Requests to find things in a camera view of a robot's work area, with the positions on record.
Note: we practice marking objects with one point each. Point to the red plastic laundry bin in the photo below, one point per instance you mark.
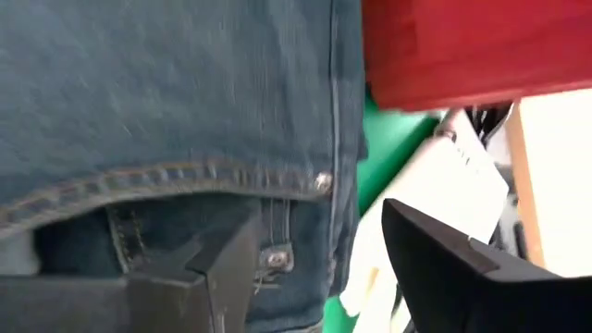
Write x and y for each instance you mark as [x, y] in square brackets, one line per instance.
[462, 46]

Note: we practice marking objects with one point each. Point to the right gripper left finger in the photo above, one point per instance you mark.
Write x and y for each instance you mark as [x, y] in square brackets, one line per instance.
[139, 305]

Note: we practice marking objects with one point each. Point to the dark blue denim jeans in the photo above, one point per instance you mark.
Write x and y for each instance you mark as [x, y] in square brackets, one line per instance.
[185, 92]

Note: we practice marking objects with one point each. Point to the light wooden table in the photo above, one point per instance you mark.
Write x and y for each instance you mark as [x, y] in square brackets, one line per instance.
[559, 185]

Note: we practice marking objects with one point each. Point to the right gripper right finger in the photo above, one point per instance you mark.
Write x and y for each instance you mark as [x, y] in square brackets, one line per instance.
[485, 305]

